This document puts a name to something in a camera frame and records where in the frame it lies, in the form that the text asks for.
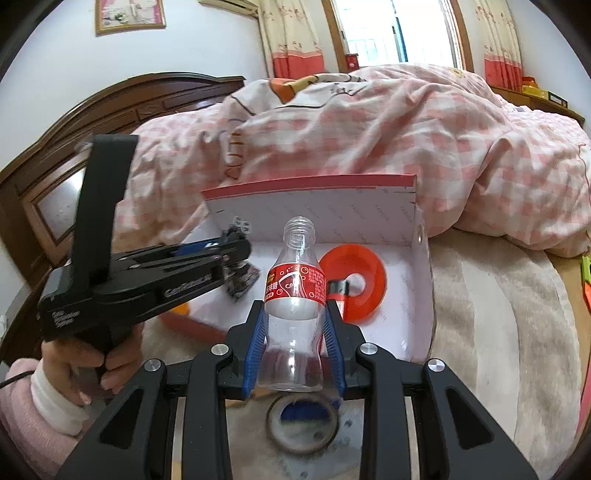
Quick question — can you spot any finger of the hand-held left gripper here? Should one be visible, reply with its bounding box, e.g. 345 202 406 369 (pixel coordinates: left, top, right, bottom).
122 233 245 259
111 239 253 280

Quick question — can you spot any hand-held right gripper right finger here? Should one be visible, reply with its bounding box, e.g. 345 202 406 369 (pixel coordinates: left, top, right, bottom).
323 300 539 480

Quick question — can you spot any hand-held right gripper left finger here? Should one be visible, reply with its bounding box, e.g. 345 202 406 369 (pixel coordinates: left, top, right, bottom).
55 300 267 480

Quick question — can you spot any black patterned pyramid pouch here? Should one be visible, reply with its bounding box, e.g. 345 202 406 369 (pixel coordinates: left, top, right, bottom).
224 263 260 303

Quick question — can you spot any clear plastic bottle red label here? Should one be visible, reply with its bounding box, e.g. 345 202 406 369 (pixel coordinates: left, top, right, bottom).
256 216 328 393

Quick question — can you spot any orange plastic disc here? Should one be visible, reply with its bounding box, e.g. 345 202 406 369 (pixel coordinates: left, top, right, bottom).
318 244 387 326

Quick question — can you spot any black tape roll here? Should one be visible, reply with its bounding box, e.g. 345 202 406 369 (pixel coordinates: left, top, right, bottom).
265 392 341 455

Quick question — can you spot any white cardboard box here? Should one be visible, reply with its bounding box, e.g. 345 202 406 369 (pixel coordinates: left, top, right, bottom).
166 174 437 365

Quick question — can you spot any person's left forearm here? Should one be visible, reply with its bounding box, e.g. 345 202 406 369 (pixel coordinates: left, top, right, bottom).
0 357 93 476

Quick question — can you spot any person's left hand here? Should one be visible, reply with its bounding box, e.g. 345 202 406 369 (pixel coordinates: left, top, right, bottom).
41 323 144 407

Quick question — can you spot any dark wooden bed headboard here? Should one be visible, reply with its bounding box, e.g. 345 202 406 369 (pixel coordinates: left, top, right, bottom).
0 73 245 296

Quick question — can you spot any cream fleece blanket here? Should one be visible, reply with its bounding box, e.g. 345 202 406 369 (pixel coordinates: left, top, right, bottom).
143 228 580 480

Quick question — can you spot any pink checked quilt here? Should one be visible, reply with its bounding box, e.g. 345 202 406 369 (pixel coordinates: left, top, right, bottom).
113 65 591 259

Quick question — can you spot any floral curtain pink hem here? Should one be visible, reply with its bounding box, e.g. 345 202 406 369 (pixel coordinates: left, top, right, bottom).
256 0 324 79
473 0 525 90

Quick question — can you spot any air conditioner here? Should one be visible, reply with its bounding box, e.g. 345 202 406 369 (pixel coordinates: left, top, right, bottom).
198 0 259 14

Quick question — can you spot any orange green plastic toy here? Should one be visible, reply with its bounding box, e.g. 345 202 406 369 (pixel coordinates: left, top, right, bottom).
579 256 591 319

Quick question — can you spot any window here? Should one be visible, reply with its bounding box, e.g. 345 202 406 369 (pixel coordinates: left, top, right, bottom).
323 0 472 72

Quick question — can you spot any wooden desk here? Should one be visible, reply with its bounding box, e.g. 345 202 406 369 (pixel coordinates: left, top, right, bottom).
489 83 585 125

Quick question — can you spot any black cable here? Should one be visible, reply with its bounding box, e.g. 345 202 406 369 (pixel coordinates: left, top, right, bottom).
0 371 40 389

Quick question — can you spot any framed wall picture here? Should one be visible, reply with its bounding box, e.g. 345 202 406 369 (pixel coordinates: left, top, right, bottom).
95 0 167 35

